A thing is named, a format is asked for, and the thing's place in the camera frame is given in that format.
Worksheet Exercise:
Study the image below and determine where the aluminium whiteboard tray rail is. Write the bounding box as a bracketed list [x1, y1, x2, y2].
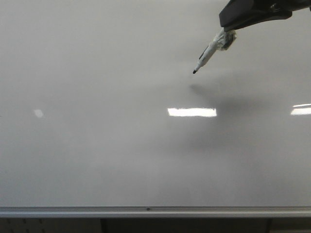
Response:
[0, 206, 311, 218]

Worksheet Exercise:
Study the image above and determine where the white whiteboard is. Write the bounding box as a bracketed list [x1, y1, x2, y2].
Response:
[0, 0, 311, 206]

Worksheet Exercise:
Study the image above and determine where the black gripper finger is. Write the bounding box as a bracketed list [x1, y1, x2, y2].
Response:
[219, 0, 311, 32]

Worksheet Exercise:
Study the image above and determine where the black and white marker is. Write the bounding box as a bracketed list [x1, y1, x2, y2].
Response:
[192, 29, 237, 74]

